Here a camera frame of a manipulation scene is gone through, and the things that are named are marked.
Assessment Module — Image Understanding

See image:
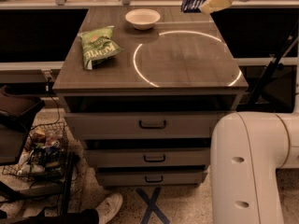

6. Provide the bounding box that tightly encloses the grey drawer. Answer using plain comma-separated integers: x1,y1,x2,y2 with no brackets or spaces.
64,112,227,140
84,147,210,168
95,170,207,187

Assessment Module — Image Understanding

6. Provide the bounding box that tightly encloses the white paper bowl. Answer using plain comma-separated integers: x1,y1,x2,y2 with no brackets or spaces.
125,8,161,31

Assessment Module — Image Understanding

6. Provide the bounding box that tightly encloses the black cable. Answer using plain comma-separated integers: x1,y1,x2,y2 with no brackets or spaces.
46,77,62,126

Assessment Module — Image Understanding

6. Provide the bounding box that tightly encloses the green kettle chips bag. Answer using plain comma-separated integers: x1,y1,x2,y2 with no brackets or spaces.
78,25,122,70

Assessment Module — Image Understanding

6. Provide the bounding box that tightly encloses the middle grey drawer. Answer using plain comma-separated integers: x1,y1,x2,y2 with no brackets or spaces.
84,147,210,168

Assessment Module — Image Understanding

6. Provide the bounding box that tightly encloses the black office chair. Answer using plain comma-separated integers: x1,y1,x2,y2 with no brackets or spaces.
247,25,298,113

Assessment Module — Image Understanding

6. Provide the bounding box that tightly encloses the bottom grey drawer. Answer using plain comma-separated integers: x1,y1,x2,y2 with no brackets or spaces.
95,170,207,187

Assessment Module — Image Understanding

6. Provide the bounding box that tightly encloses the grey drawer cabinet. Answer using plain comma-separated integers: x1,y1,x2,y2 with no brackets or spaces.
53,7,248,174

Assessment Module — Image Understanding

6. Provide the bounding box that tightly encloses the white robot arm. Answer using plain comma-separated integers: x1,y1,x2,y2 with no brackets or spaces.
210,88,299,224

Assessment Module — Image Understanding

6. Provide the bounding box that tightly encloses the top grey drawer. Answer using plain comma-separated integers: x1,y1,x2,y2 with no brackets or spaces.
64,112,227,140

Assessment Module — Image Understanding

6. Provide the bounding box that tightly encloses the blue rxbar blueberry bar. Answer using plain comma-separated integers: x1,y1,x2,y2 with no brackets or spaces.
181,0,206,13

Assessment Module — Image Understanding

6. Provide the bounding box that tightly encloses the white sneaker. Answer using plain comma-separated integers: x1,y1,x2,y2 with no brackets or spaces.
95,193,123,224

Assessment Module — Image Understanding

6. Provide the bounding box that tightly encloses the wire basket with snacks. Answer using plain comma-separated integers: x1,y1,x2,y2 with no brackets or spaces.
2,122,68,182

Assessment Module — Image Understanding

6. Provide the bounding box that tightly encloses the dark brown chair left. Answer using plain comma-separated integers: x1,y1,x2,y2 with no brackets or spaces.
0,86,45,165

